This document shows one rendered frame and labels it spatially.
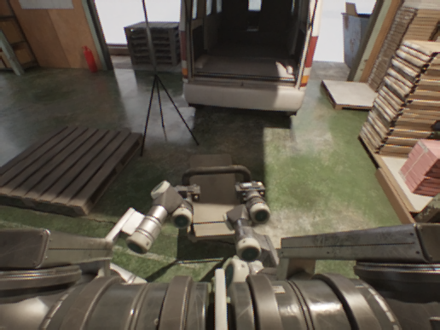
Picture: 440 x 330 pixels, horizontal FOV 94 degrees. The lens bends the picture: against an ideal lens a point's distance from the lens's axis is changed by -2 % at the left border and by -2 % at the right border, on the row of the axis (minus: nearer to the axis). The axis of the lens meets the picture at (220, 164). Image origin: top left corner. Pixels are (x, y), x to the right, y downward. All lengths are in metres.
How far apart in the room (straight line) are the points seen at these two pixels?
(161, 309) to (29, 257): 0.15
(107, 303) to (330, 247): 0.30
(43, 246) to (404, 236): 0.39
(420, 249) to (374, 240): 0.05
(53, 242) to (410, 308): 0.37
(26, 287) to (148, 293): 0.12
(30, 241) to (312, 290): 0.30
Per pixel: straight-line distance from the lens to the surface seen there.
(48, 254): 0.30
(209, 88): 2.67
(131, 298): 0.26
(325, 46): 6.59
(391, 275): 0.30
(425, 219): 2.25
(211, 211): 1.56
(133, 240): 0.74
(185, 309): 0.24
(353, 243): 0.35
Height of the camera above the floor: 1.44
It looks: 40 degrees down
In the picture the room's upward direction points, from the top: 1 degrees clockwise
